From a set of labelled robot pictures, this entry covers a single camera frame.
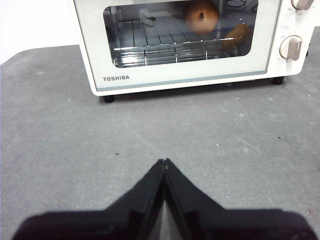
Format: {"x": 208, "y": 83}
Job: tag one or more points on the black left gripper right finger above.
{"x": 212, "y": 223}

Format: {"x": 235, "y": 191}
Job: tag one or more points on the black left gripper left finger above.
{"x": 120, "y": 222}

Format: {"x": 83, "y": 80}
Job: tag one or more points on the beige oven control knob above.
{"x": 301, "y": 3}
{"x": 290, "y": 48}

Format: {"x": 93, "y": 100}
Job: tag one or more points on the white Toshiba toaster oven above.
{"x": 285, "y": 25}

